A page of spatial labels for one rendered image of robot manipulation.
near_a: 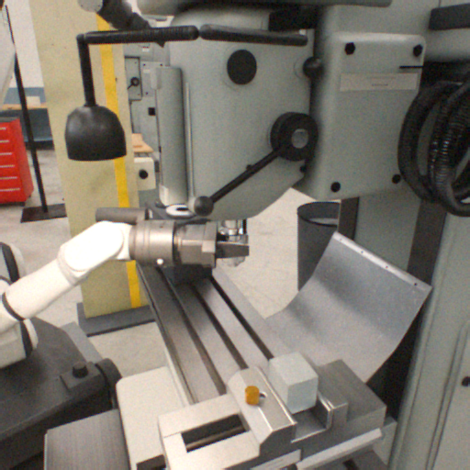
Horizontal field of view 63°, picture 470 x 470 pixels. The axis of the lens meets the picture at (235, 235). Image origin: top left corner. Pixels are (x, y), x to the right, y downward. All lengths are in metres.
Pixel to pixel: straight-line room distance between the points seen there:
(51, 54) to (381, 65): 1.90
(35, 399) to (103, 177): 1.36
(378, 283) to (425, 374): 0.22
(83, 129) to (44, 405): 1.07
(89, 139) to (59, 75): 1.85
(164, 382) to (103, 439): 0.18
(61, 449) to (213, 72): 0.84
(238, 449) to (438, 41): 0.70
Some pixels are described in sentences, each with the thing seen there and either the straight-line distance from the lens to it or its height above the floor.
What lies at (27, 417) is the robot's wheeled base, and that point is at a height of 0.59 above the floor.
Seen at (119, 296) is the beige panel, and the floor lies 0.15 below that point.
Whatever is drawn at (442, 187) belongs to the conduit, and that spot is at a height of 1.40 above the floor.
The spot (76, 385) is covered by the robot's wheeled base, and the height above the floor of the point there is 0.61.
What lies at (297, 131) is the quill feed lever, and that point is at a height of 1.47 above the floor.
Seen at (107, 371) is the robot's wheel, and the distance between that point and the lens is 1.47.
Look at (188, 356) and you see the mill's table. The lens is 0.87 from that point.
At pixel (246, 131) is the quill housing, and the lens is 0.58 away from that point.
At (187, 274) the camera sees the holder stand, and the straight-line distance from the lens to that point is 1.11.
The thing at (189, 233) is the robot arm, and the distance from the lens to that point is 0.73.
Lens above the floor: 1.55
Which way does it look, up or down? 23 degrees down
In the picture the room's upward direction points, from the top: straight up
